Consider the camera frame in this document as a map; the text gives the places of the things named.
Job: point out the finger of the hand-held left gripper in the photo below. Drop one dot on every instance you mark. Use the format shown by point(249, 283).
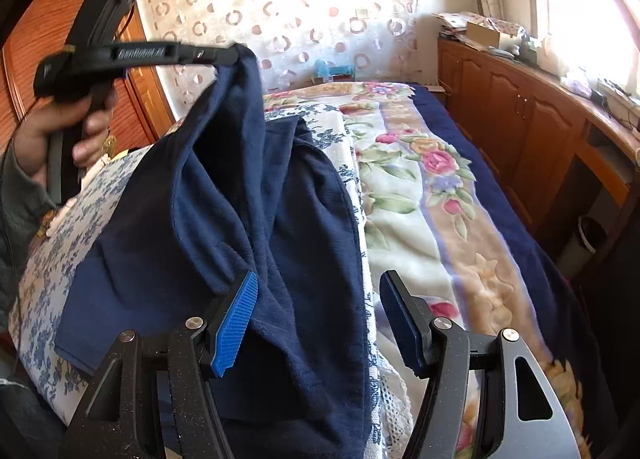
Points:
point(210, 54)

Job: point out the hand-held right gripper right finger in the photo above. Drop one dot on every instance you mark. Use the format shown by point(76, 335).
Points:
point(405, 324)

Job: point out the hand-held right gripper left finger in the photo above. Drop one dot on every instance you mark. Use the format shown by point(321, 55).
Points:
point(232, 324)

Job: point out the navy printed t-shirt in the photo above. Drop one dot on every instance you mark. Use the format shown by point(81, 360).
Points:
point(280, 199)

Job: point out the person's left forearm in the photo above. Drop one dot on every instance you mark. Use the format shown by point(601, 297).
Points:
point(20, 219)

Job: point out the person's left hand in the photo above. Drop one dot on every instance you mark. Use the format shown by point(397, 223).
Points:
point(37, 131)

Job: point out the wooden wardrobe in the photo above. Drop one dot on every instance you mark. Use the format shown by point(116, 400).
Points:
point(55, 4)

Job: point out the white lace cloth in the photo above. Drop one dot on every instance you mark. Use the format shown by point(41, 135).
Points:
point(395, 409)

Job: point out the circle patterned sheer curtain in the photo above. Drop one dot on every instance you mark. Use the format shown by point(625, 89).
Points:
point(300, 4)

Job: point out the floral blanket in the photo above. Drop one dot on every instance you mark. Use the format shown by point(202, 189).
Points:
point(425, 219)

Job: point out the blue plastic box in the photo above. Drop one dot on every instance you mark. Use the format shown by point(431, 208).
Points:
point(334, 72)

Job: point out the navy bed sheet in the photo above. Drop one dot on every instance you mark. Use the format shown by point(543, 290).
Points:
point(500, 179)

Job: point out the blue white floral cloth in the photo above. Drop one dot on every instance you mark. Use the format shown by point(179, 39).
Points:
point(65, 249)

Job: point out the waste bin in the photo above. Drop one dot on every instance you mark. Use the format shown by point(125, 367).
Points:
point(585, 244)

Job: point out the wooden cabinet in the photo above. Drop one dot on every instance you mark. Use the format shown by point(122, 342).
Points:
point(505, 104)

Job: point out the patterned paper pile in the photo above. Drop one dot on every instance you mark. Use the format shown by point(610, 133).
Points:
point(450, 19)

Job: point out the cardboard box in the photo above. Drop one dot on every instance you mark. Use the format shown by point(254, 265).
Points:
point(482, 35)

